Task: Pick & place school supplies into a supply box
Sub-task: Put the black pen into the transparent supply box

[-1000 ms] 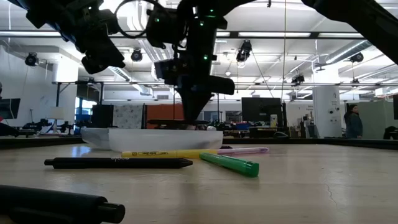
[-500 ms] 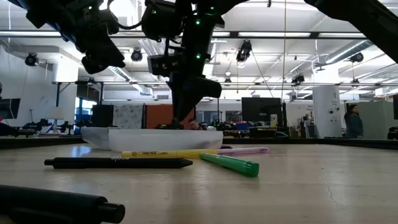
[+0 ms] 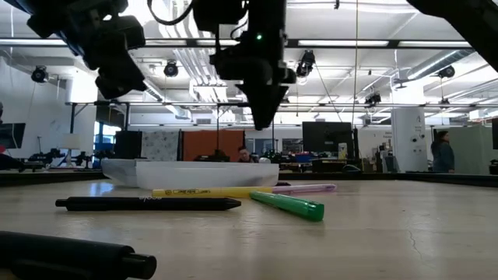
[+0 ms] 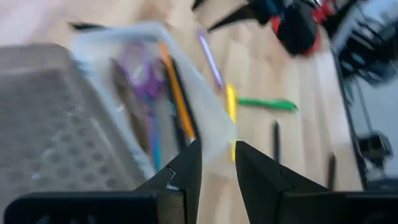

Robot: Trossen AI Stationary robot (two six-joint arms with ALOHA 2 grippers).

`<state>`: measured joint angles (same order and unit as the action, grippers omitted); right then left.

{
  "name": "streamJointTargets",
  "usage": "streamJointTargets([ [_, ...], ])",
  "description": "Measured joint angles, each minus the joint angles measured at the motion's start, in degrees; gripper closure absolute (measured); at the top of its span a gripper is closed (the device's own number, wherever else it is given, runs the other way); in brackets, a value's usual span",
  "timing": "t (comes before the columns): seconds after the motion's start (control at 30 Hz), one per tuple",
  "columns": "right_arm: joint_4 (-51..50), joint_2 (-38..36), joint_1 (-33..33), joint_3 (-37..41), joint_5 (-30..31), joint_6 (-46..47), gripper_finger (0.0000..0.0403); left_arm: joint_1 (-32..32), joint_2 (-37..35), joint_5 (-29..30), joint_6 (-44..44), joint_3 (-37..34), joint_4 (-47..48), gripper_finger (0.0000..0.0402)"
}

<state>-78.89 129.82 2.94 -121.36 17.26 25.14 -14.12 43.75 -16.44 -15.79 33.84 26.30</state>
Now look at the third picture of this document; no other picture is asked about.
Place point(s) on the pale green partition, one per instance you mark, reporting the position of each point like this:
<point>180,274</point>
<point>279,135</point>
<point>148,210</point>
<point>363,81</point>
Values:
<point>470,149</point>

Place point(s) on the black ceiling-hung camera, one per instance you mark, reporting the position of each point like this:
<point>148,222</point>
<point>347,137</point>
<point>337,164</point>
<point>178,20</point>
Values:
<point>446,72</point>
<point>305,64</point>
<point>373,99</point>
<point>39,74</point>
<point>170,69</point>

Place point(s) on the yellow pen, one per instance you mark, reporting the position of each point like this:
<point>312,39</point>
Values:
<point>202,192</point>

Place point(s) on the patterned grey partition panel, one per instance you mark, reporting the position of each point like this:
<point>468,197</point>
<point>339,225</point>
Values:
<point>159,145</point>

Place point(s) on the white round pillar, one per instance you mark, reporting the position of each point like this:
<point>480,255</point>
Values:
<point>408,140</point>

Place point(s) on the green marker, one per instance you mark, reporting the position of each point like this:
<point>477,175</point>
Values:
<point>295,206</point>

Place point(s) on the black background robot arm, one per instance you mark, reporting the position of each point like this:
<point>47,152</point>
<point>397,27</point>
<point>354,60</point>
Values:
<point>83,158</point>
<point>44,157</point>

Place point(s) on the black table edge rail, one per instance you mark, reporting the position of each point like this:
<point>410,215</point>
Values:
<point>389,179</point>

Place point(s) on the slim black pen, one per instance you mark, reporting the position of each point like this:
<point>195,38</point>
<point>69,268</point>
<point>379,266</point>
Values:
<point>155,204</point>

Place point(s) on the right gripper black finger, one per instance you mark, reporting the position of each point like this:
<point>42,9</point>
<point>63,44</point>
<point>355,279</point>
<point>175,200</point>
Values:
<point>275,99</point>
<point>260,105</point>

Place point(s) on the person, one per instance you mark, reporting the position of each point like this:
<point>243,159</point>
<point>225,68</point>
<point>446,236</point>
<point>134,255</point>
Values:
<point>245,155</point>
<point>442,155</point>

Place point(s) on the white shallow tray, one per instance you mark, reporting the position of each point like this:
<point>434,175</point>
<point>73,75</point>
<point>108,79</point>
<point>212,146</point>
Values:
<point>206,175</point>

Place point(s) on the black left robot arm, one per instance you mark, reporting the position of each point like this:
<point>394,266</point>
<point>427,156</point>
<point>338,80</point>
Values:
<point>58,5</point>

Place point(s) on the black partition panel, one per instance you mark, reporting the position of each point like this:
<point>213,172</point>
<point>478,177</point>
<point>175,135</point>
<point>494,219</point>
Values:
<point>128,144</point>

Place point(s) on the large black monitor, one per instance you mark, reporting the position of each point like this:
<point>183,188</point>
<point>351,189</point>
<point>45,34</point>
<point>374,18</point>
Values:
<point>327,138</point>

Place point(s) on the white round object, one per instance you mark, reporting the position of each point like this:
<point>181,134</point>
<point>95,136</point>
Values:
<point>265,160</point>

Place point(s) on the yellow white bottle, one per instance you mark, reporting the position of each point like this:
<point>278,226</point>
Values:
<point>342,151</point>

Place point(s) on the black dome-shaped equipment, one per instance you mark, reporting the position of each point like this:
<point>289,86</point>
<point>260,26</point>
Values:
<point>212,156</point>

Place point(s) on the red bar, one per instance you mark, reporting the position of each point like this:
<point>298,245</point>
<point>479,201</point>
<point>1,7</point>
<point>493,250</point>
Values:
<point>2,149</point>

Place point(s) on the black metal frame stand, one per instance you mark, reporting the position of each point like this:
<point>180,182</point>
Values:
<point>217,128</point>

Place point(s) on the orange partition panel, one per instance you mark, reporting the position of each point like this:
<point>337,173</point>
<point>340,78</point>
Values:
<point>202,144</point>

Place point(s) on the black monitor edge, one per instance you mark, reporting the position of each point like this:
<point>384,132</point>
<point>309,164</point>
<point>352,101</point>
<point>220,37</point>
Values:
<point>495,134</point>

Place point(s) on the silver slanted air duct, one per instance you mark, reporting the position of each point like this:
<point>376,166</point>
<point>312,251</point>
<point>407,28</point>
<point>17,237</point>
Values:
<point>435,64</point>

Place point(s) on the blue bin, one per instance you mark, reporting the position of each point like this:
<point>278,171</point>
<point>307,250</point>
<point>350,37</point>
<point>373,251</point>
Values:
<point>302,157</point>

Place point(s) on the black desk box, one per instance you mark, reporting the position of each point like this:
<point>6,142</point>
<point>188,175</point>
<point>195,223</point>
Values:
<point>330,166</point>

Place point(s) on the white table lamp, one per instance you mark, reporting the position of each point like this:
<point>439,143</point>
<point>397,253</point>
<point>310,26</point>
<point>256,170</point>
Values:
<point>71,141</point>

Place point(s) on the grey translucent plastic supply box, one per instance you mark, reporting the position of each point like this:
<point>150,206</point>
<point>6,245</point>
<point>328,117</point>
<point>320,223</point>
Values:
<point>118,171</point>

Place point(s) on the translucent purple pen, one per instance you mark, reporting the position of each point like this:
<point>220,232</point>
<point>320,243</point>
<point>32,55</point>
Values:
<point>307,189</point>

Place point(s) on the dark framed sign board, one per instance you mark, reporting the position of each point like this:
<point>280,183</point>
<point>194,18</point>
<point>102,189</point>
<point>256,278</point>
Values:
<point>292,146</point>

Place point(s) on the black overhead frame bar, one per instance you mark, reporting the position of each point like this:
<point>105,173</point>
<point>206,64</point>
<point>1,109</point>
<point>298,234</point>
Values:
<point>393,44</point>

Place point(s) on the thick black marker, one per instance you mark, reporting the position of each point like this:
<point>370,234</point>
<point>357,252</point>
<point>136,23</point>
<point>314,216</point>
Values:
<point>58,253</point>

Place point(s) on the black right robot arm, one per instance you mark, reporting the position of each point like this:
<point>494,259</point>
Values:
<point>467,23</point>

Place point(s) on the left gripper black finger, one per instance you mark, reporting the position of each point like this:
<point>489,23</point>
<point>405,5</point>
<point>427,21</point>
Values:
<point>132,79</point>
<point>111,87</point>

